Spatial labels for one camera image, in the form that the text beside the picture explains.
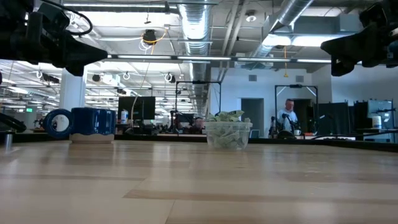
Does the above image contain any standing person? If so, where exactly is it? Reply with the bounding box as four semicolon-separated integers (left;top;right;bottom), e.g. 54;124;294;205
275;98;299;138

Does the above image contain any black left wrist camera cable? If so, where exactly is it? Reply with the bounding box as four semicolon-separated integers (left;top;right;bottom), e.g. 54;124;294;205
39;0;94;36

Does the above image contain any thick black cable loop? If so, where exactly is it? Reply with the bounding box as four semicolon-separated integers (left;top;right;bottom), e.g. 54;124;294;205
0;111;27;133

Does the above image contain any blue ceramic mug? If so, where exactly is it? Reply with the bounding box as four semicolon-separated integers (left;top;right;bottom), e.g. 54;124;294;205
42;107;117;144

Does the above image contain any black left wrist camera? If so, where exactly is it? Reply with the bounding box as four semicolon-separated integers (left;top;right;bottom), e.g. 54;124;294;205
35;2;71;32

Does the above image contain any black frame stand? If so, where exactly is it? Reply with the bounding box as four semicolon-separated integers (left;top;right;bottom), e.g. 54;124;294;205
174;80;223;135
274;84;318;138

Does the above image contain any grey equipment cabinet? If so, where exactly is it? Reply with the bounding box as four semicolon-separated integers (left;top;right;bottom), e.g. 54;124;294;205
366;98;395;129

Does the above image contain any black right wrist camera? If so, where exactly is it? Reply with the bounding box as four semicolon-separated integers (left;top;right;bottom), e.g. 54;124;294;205
359;1;394;27

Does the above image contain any yellow hanging cord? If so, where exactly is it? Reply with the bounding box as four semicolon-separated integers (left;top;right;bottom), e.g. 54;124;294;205
282;45;290;78

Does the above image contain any black partition panel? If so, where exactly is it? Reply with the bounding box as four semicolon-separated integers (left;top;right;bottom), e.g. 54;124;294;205
316;101;368;137

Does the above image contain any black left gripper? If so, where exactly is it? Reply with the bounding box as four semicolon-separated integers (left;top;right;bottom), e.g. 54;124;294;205
24;26;109;77

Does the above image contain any white building column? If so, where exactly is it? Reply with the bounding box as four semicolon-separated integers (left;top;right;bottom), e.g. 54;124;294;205
58;68;87;110

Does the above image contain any black ceiling cord reel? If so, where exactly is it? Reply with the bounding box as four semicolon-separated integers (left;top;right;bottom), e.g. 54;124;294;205
142;29;158;46

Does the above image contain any black computer monitor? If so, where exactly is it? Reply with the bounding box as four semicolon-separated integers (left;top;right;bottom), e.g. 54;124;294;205
117;96;156;126

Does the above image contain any seated person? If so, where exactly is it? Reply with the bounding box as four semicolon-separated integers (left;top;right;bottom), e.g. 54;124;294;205
193;117;206;133

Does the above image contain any silver ventilation duct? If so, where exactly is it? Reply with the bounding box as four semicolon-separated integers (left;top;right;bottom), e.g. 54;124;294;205
248;0;315;63
177;0;213;116

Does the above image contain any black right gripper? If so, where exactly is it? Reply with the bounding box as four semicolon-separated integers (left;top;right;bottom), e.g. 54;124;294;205
320;23;398;77

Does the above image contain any clear plastic container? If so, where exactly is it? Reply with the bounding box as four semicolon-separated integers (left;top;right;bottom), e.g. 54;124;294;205
204;121;254;152

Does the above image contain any silver metal post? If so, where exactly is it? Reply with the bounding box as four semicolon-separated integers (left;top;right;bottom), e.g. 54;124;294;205
2;133;13;151

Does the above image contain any long ceiling light strip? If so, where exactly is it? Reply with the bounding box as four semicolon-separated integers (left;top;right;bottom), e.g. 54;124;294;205
105;54;332;63

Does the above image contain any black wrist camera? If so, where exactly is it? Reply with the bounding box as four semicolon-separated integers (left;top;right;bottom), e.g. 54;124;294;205
359;1;394;27
35;2;71;32

